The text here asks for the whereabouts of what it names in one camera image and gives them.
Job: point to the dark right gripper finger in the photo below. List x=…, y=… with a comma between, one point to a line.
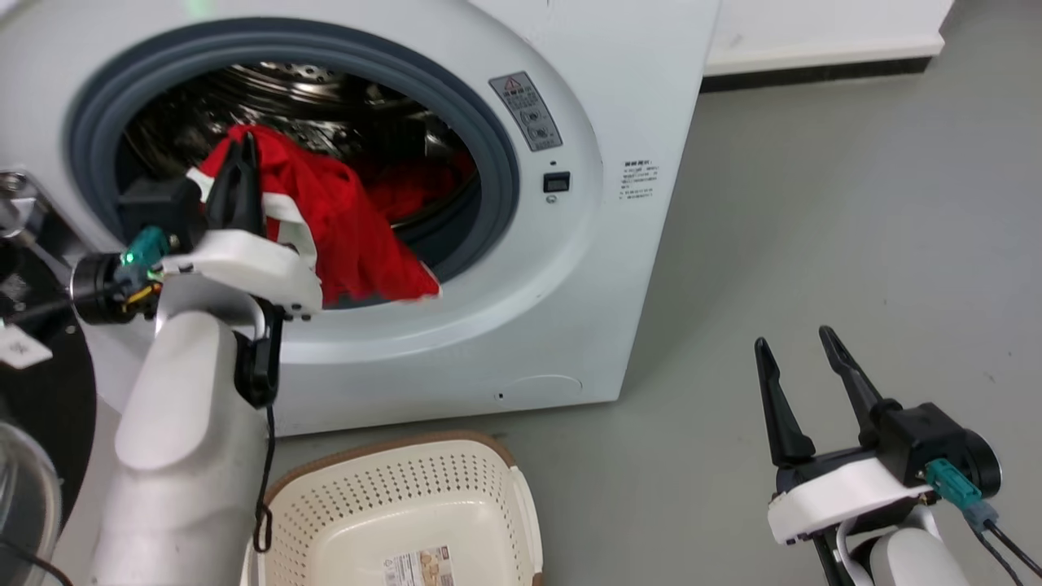
x=779, y=407
x=851, y=382

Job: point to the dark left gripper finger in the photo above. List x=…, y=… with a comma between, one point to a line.
x=252, y=191
x=224, y=199

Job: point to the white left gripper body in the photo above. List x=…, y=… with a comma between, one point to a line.
x=252, y=264

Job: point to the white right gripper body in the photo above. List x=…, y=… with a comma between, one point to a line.
x=838, y=492

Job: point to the red garment with white trim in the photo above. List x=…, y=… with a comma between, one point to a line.
x=350, y=220

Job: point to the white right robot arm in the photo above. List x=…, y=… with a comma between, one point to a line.
x=904, y=561

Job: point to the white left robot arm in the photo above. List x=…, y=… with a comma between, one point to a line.
x=183, y=439

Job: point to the black glass washing machine door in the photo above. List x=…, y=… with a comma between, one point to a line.
x=37, y=391

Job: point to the cream perforated laundry basket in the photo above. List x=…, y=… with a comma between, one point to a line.
x=366, y=521

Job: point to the white front-load washing machine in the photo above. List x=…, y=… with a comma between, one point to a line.
x=619, y=122

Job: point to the paper label on basket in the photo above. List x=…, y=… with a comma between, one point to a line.
x=419, y=567

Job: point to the stainless steel washer drum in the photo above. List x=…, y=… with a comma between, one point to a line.
x=326, y=106

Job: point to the round filter cover on washer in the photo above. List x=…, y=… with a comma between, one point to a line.
x=540, y=391

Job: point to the white tag on door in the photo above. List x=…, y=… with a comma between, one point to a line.
x=20, y=347

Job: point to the grey rubber door gasket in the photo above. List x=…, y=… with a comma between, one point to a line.
x=496, y=155

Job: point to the small printed text sticker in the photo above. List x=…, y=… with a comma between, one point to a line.
x=638, y=180

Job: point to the grey warning label sticker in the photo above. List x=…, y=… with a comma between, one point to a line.
x=526, y=111

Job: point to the black door latch socket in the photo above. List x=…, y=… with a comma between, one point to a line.
x=557, y=181

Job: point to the white cabinet with dark plinth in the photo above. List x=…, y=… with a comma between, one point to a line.
x=814, y=32

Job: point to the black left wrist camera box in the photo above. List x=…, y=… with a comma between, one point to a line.
x=163, y=212

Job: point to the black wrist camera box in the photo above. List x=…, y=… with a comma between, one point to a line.
x=163, y=212
x=936, y=443

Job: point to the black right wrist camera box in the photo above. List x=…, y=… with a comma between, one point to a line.
x=936, y=443

